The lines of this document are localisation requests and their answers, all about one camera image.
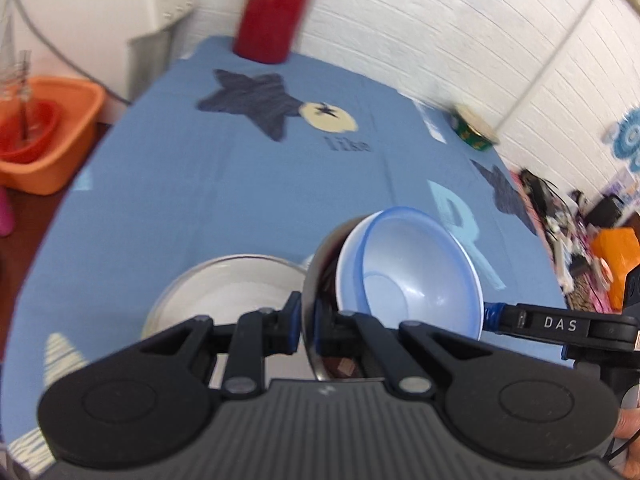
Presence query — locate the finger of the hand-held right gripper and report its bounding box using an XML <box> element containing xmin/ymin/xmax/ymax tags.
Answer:
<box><xmin>481</xmin><ymin>301</ymin><xmax>593</xmax><ymax>348</ymax></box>

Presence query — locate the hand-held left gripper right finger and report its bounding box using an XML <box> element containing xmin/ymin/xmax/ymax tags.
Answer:
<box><xmin>315</xmin><ymin>305</ymin><xmax>506</xmax><ymax>397</ymax></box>

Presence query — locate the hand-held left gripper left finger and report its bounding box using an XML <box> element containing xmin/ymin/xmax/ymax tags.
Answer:
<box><xmin>107</xmin><ymin>290</ymin><xmax>303</xmax><ymax>397</ymax></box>

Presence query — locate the stainless steel bowl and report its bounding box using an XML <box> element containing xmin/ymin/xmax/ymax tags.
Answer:
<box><xmin>301</xmin><ymin>214</ymin><xmax>386</xmax><ymax>382</ymax></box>

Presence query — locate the blue plastic bowl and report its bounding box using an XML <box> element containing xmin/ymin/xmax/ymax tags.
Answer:
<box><xmin>336</xmin><ymin>206</ymin><xmax>485</xmax><ymax>341</ymax></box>

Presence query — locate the person's right hand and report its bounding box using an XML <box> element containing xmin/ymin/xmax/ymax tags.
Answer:
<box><xmin>614</xmin><ymin>385</ymin><xmax>640</xmax><ymax>443</ymax></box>

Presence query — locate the orange bag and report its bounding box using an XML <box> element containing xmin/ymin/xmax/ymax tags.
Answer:
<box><xmin>590</xmin><ymin>227</ymin><xmax>640</xmax><ymax>301</ymax></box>

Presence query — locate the black device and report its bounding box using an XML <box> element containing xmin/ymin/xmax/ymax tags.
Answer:
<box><xmin>585</xmin><ymin>195</ymin><xmax>623</xmax><ymax>228</ymax></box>

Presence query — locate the black power adapter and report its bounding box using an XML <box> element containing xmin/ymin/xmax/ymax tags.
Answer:
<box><xmin>520</xmin><ymin>169</ymin><xmax>553</xmax><ymax>206</ymax></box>

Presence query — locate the blue printed tablecloth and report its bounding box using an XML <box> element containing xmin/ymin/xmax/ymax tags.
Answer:
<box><xmin>0</xmin><ymin>35</ymin><xmax>571</xmax><ymax>480</ymax></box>

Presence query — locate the green tin can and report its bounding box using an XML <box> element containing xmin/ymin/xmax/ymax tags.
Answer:
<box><xmin>452</xmin><ymin>104</ymin><xmax>501</xmax><ymax>153</ymax></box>

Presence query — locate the orange plastic basin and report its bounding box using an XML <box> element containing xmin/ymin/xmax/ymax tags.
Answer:
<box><xmin>0</xmin><ymin>76</ymin><xmax>106</xmax><ymax>196</ymax></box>

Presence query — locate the red thermos jug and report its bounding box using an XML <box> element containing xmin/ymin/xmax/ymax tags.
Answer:
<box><xmin>232</xmin><ymin>0</ymin><xmax>313</xmax><ymax>64</ymax></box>

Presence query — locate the pink object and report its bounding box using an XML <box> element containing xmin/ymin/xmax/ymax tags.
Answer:
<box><xmin>0</xmin><ymin>190</ymin><xmax>13</xmax><ymax>238</ymax></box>

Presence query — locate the red plastic bowl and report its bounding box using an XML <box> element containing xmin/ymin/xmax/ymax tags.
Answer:
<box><xmin>0</xmin><ymin>100</ymin><xmax>62</xmax><ymax>163</ymax></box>

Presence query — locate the white water dispenser with screen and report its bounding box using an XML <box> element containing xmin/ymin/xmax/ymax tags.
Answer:
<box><xmin>127</xmin><ymin>0</ymin><xmax>198</xmax><ymax>101</ymax></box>

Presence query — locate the clear glassware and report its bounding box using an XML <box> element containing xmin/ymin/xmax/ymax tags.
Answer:
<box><xmin>0</xmin><ymin>50</ymin><xmax>32</xmax><ymax>103</ymax></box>

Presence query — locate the blue wall decoration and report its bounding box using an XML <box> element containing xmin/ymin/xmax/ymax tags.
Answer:
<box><xmin>607</xmin><ymin>107</ymin><xmax>640</xmax><ymax>173</ymax></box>

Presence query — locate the grey cable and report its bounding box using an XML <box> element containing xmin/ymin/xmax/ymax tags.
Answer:
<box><xmin>10</xmin><ymin>0</ymin><xmax>132</xmax><ymax>106</ymax></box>

